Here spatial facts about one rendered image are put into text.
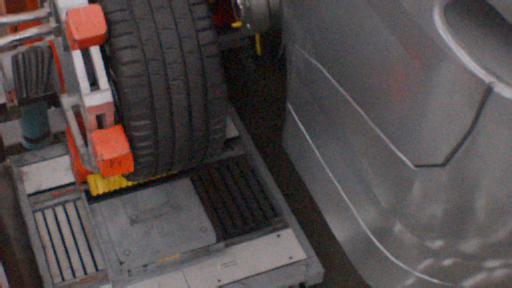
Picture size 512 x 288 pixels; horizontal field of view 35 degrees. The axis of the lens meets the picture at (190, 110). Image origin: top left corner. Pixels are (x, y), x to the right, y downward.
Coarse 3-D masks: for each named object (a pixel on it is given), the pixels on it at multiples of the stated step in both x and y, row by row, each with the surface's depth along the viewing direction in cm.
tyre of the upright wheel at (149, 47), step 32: (96, 0) 181; (128, 0) 178; (160, 0) 178; (192, 0) 179; (128, 32) 176; (160, 32) 177; (192, 32) 180; (128, 64) 176; (160, 64) 178; (192, 64) 180; (128, 96) 178; (160, 96) 180; (192, 96) 182; (224, 96) 186; (128, 128) 184; (160, 128) 184; (192, 128) 188; (224, 128) 192; (160, 160) 192; (192, 160) 199
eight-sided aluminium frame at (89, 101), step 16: (64, 0) 180; (80, 0) 180; (64, 16) 178; (96, 48) 180; (80, 64) 179; (96, 64) 180; (80, 80) 179; (64, 96) 228; (80, 96) 181; (96, 96) 180; (64, 112) 227; (80, 112) 229; (96, 112) 181; (112, 112) 183; (96, 128) 185; (80, 144) 217; (80, 160) 218
